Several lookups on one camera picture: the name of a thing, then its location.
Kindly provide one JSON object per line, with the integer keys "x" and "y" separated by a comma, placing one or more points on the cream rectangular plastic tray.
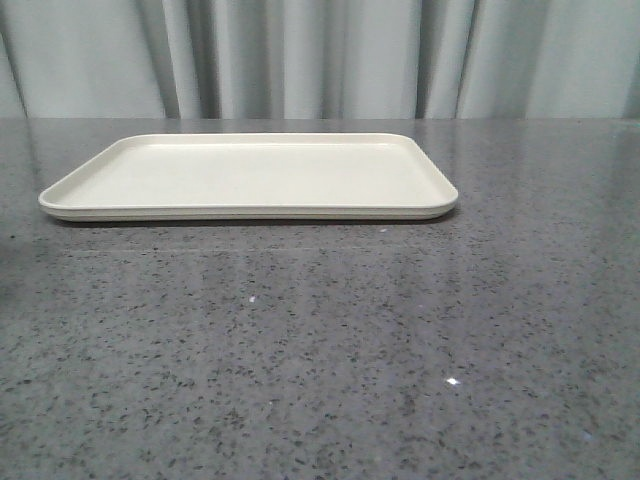
{"x": 237, "y": 176}

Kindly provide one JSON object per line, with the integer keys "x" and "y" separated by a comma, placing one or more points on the pale green curtain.
{"x": 320, "y": 59}

